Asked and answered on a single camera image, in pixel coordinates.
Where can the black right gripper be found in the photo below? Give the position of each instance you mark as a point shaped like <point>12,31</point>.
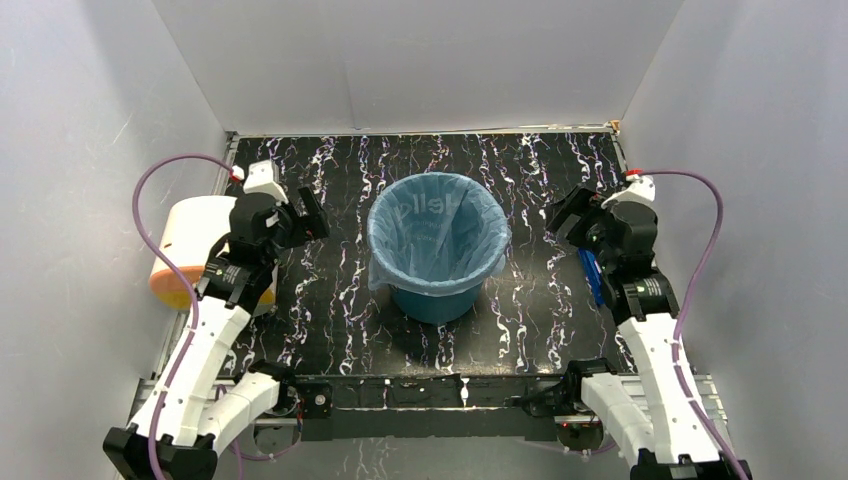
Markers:
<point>577,203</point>

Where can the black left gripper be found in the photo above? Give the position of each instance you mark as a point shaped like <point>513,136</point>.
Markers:
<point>315,224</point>

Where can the blue stapler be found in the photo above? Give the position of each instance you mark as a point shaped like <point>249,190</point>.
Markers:
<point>593,274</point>

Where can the light blue plastic bag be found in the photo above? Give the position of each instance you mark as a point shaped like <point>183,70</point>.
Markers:
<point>435,234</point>

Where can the cream orange round container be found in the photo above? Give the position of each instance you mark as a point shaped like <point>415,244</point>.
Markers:
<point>191,262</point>

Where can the teal plastic trash bin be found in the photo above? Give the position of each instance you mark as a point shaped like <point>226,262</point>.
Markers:
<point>435,310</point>

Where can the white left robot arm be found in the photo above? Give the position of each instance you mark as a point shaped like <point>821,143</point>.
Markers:
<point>178,433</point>

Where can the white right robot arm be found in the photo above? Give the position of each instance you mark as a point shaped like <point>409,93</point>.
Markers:
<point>670,435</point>

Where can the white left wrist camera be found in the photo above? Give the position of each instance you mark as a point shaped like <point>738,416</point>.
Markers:
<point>260,177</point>

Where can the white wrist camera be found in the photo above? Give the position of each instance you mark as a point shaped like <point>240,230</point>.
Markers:
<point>640,189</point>
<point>260,177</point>

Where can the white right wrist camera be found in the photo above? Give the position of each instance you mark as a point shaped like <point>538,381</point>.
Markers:
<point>640,189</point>

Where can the black front mounting rail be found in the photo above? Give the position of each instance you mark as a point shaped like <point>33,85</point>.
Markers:
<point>533,407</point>

